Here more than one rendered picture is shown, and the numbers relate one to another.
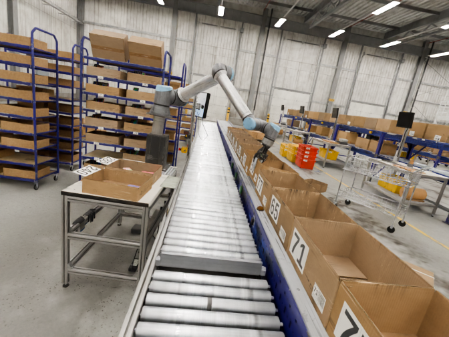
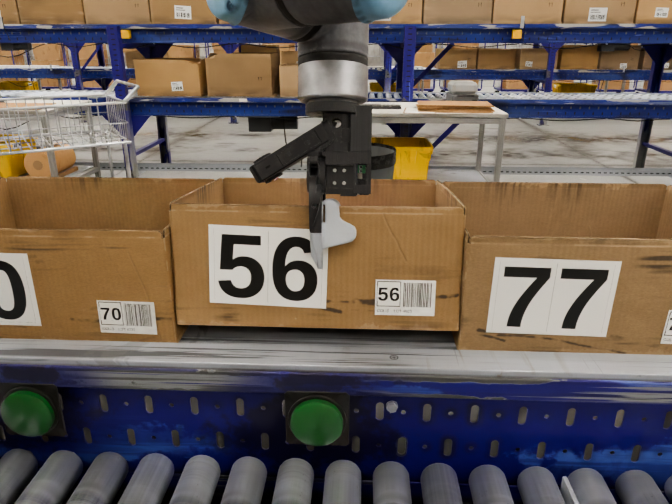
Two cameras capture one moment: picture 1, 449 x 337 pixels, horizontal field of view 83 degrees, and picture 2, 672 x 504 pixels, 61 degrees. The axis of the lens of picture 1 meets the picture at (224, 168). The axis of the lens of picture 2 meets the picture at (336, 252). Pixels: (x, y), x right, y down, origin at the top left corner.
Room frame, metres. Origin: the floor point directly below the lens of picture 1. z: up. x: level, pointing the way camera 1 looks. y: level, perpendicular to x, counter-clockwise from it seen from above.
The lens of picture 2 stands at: (1.85, 0.45, 1.29)
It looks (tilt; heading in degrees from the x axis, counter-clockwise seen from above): 21 degrees down; 279
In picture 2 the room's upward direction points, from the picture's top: straight up
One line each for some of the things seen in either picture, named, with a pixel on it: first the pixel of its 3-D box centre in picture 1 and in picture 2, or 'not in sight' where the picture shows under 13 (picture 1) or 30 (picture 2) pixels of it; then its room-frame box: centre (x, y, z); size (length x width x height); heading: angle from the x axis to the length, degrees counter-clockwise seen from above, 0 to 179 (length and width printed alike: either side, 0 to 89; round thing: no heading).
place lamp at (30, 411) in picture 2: not in sight; (26, 415); (2.35, -0.12, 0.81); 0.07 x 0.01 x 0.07; 6
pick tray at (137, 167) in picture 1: (135, 171); not in sight; (2.03, 0.74, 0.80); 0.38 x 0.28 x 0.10; 91
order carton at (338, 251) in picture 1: (345, 266); not in sight; (0.82, -0.49, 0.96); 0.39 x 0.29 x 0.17; 5
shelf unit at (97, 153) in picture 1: (125, 124); not in sight; (3.38, 1.40, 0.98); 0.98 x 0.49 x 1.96; 96
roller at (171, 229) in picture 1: (210, 235); not in sight; (1.32, 0.02, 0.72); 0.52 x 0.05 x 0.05; 96
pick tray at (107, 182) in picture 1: (119, 183); not in sight; (1.70, 0.72, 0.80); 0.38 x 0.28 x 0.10; 89
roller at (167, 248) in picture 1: (210, 254); not in sight; (1.13, 0.00, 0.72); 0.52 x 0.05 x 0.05; 96
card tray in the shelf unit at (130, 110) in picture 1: (144, 111); not in sight; (3.36, 1.15, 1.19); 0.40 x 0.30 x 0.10; 96
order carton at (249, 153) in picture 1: (260, 163); (80, 250); (2.38, -0.33, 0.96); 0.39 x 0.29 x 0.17; 6
